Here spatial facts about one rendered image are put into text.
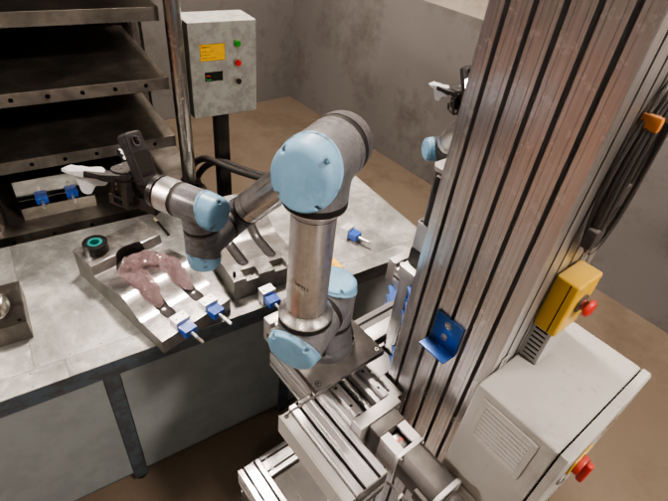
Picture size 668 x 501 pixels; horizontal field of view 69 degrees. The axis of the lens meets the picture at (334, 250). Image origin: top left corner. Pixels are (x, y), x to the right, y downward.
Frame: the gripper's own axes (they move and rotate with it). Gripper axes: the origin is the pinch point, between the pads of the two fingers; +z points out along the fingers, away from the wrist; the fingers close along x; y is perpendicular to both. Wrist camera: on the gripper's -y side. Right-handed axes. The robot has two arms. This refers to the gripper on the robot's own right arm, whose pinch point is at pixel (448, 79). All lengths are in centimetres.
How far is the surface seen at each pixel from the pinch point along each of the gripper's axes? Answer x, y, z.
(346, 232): -40, 56, -6
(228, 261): -88, 46, -25
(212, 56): -82, 1, 55
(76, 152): -140, 23, 30
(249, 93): -69, 21, 61
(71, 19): -126, -23, 35
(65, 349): -138, 47, -50
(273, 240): -70, 48, -14
